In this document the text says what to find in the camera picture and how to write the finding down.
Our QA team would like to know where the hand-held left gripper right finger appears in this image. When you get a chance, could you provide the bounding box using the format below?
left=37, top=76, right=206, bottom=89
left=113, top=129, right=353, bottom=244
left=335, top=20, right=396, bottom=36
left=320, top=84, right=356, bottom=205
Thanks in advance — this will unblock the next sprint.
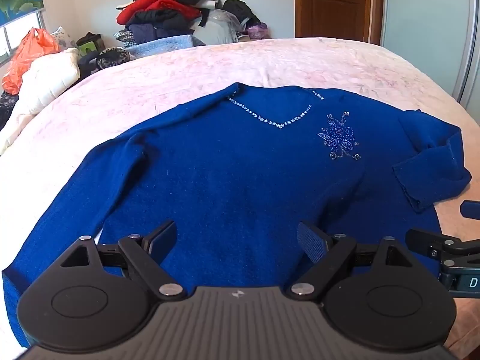
left=287, top=220, right=414, bottom=301

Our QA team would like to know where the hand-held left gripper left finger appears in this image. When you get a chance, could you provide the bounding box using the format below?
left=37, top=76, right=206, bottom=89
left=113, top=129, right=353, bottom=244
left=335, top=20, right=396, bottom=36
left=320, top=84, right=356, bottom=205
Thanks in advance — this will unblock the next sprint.
left=60, top=220, right=187, bottom=301

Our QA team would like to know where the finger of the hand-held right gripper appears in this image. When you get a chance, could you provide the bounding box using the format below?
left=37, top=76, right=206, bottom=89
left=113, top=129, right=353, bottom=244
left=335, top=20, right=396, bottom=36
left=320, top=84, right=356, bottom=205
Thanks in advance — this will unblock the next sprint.
left=460, top=200, right=480, bottom=218
left=405, top=228, right=480, bottom=262

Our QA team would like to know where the blue beaded sweater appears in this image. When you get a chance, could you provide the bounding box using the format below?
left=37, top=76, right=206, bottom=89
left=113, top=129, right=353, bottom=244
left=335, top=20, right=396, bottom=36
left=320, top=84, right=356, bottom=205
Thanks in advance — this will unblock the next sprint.
left=2, top=82, right=472, bottom=349

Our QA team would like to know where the pile of clothes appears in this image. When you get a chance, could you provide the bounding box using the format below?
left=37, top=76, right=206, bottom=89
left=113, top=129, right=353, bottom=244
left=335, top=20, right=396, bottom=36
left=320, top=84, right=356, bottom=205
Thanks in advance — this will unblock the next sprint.
left=114, top=0, right=271, bottom=51

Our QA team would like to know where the pink floral bedspread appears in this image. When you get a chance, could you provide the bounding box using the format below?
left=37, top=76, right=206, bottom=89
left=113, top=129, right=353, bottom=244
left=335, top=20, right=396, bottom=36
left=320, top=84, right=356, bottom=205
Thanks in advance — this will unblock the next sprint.
left=0, top=37, right=480, bottom=360

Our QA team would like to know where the leopard print cloth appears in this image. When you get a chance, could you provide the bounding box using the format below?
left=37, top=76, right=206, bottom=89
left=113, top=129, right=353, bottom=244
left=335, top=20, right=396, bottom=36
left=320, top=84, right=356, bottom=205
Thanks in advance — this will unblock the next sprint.
left=92, top=47, right=132, bottom=71

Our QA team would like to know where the navy cloth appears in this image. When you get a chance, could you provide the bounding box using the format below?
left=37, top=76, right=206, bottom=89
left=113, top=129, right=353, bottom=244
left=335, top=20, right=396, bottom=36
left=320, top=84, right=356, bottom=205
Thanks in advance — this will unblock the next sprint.
left=78, top=50, right=99, bottom=80

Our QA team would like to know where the frosted glass wardrobe door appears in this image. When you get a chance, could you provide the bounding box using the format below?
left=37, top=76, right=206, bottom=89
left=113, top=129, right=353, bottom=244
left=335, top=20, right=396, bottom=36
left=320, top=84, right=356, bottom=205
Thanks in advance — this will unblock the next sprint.
left=380, top=0, right=480, bottom=110

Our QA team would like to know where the light blue fleece blanket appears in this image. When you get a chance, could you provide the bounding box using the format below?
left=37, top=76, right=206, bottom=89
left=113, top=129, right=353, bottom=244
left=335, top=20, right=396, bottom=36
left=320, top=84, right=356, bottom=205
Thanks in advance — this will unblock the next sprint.
left=125, top=34, right=206, bottom=59

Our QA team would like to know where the white quilted pillow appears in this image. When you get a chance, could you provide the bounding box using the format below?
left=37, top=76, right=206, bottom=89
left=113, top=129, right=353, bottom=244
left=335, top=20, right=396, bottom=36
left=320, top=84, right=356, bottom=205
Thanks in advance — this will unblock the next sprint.
left=0, top=47, right=81, bottom=154

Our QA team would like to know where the dark patterned cloth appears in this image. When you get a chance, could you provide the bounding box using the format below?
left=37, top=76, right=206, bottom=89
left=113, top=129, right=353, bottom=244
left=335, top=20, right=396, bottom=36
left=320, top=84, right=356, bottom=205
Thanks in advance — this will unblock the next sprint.
left=0, top=91, right=19, bottom=130

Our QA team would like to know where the green box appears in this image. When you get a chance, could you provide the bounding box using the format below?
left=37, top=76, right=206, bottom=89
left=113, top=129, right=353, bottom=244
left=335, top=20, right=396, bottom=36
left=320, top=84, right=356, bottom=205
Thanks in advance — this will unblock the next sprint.
left=77, top=32, right=103, bottom=59

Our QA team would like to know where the purple plastic bag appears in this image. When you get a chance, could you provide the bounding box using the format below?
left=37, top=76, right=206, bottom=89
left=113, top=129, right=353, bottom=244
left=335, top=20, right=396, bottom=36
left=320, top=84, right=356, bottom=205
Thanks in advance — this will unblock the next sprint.
left=245, top=22, right=270, bottom=40

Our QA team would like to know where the floral pillow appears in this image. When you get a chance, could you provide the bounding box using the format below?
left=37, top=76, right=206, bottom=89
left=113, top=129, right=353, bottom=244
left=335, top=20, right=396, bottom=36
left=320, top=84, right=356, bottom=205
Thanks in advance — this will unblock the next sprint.
left=50, top=26, right=78, bottom=52

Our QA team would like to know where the orange plastic bag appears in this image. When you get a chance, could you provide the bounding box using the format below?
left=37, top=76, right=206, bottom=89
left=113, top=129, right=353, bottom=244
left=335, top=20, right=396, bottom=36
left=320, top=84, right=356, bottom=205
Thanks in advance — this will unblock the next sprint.
left=2, top=28, right=61, bottom=95

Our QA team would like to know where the brown wooden door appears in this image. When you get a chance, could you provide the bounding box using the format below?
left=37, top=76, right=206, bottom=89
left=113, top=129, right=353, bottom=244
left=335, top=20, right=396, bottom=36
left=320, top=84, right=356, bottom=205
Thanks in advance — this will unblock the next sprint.
left=293, top=0, right=385, bottom=44

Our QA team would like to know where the window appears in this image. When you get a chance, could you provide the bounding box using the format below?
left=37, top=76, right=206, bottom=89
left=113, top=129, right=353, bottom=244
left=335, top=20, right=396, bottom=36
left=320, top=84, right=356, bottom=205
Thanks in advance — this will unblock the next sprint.
left=0, top=9, right=47, bottom=64

